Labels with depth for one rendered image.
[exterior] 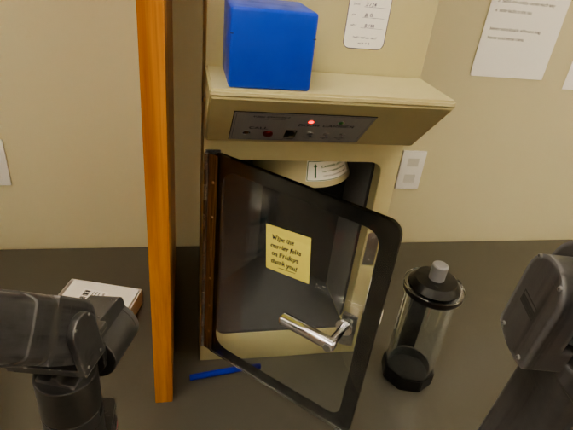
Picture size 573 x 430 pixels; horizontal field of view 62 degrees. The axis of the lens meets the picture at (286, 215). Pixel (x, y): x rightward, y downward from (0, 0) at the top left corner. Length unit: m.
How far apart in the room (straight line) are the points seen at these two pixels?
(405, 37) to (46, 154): 0.85
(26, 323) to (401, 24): 0.59
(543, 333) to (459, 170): 1.15
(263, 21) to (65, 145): 0.75
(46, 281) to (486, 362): 0.99
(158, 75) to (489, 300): 1.00
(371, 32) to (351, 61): 0.05
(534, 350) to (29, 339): 0.35
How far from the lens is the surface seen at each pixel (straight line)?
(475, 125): 1.39
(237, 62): 0.58
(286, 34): 0.58
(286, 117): 0.63
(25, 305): 0.41
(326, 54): 0.71
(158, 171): 0.64
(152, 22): 0.59
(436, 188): 1.43
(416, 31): 0.75
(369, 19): 0.72
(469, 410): 1.03
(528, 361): 0.32
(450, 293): 0.87
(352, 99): 0.61
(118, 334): 0.55
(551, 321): 0.29
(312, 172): 0.79
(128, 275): 1.20
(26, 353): 0.42
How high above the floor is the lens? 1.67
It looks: 30 degrees down
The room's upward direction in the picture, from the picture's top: 7 degrees clockwise
